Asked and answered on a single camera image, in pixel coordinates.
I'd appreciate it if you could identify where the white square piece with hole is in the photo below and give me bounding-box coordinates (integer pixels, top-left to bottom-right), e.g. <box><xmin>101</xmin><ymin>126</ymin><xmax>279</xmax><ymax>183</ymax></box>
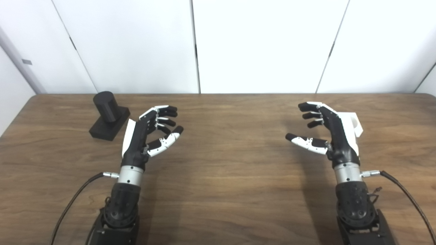
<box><xmin>337</xmin><ymin>112</ymin><xmax>364</xmax><ymax>138</ymax></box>

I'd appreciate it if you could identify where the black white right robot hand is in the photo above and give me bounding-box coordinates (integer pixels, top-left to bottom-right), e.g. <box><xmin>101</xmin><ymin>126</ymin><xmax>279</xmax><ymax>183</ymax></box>
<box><xmin>285</xmin><ymin>101</ymin><xmax>361</xmax><ymax>168</ymax></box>

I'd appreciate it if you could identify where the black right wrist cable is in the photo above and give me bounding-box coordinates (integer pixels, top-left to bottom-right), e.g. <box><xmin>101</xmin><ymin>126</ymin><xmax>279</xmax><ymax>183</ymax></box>
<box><xmin>360</xmin><ymin>169</ymin><xmax>436</xmax><ymax>244</ymax></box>

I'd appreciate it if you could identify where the black peg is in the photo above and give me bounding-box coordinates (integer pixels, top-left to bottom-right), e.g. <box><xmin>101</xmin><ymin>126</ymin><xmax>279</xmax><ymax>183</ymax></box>
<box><xmin>89</xmin><ymin>91</ymin><xmax>130</xmax><ymax>141</ymax></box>

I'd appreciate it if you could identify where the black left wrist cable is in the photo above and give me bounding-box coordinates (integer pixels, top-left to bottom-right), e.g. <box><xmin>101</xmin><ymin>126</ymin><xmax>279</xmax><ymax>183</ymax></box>
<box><xmin>50</xmin><ymin>172</ymin><xmax>120</xmax><ymax>245</ymax></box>

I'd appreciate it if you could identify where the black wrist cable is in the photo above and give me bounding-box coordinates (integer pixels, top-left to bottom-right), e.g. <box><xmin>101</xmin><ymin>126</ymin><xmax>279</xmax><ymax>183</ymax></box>
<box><xmin>360</xmin><ymin>169</ymin><xmax>436</xmax><ymax>244</ymax></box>
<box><xmin>50</xmin><ymin>172</ymin><xmax>120</xmax><ymax>245</ymax></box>

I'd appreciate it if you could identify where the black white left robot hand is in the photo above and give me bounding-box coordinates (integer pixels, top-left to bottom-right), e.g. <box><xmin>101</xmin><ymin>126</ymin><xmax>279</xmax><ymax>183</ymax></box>
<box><xmin>122</xmin><ymin>105</ymin><xmax>184</xmax><ymax>170</ymax></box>

